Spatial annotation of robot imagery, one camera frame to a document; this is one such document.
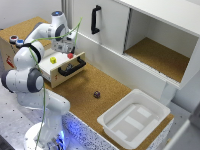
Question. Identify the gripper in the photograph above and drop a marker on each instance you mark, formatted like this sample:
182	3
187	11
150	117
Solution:
63	45

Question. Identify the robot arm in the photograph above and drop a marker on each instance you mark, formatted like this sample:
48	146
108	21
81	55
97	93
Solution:
23	78

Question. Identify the yellow block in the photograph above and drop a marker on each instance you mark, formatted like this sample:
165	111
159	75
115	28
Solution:
52	60

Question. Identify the wooden drawer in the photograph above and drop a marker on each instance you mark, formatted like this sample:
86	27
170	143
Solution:
66	77

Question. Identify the wooden drawer box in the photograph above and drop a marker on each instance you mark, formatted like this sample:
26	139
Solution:
20	28

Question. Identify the purple block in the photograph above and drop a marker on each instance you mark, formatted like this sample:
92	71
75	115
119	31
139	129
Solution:
96	94

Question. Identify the blue button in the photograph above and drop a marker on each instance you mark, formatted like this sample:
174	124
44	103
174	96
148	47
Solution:
20	42

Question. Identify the red button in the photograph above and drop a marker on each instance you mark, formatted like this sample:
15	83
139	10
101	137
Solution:
13	38

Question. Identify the white sliding door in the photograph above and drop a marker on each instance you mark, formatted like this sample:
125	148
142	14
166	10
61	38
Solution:
111	26

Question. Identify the white cabinet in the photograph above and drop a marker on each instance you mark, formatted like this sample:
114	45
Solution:
156	20

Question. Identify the white plastic box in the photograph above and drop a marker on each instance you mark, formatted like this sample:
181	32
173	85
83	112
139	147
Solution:
135	120

